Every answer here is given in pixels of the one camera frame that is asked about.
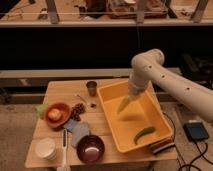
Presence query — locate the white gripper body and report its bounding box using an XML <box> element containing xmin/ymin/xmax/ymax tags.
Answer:
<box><xmin>128</xmin><ymin>79</ymin><xmax>148</xmax><ymax>96</ymax></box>

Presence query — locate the yellow banana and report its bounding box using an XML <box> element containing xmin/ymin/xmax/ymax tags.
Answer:
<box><xmin>117</xmin><ymin>95</ymin><xmax>133</xmax><ymax>113</ymax></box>

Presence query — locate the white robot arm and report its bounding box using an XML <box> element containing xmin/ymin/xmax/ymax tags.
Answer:
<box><xmin>128</xmin><ymin>49</ymin><xmax>213</xmax><ymax>123</ymax></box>

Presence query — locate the yellow plastic tray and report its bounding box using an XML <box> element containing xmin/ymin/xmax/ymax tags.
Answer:
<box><xmin>97</xmin><ymin>81</ymin><xmax>172</xmax><ymax>153</ymax></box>

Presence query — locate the dark metal cup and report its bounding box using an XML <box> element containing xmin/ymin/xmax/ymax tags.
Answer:
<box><xmin>86</xmin><ymin>81</ymin><xmax>97</xmax><ymax>97</ymax></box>

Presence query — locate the small metal spoon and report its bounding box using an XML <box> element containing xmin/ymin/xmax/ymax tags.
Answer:
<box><xmin>74</xmin><ymin>94</ymin><xmax>87</xmax><ymax>103</ymax></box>

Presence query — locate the brown grape bunch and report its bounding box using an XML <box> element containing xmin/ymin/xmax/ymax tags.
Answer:
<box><xmin>71</xmin><ymin>103</ymin><xmax>85</xmax><ymax>121</ymax></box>

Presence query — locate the blue grey cloth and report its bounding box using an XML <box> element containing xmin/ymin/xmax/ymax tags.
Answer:
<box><xmin>63</xmin><ymin>119</ymin><xmax>90</xmax><ymax>148</ymax></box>

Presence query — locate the wooden table board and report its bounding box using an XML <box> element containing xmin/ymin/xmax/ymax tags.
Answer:
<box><xmin>25</xmin><ymin>80</ymin><xmax>177</xmax><ymax>169</ymax></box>

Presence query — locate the black foot pedal box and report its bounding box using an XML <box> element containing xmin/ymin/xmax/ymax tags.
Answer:
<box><xmin>183</xmin><ymin>122</ymin><xmax>209</xmax><ymax>141</ymax></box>

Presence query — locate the dark maroon bowl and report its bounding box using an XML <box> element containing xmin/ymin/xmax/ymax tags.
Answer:
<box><xmin>77</xmin><ymin>135</ymin><xmax>105</xmax><ymax>164</ymax></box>

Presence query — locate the orange fruit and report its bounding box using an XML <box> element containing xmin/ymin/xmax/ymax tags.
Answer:
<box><xmin>48</xmin><ymin>109</ymin><xmax>62</xmax><ymax>121</ymax></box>

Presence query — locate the green small cup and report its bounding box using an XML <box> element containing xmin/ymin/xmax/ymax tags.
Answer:
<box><xmin>35</xmin><ymin>104</ymin><xmax>48</xmax><ymax>119</ymax></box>

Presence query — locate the white paper cup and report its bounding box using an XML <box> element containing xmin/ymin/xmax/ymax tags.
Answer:
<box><xmin>35</xmin><ymin>138</ymin><xmax>56</xmax><ymax>160</ymax></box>

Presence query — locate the white handled brush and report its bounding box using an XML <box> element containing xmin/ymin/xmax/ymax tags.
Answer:
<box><xmin>57</xmin><ymin>129</ymin><xmax>71</xmax><ymax>171</ymax></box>

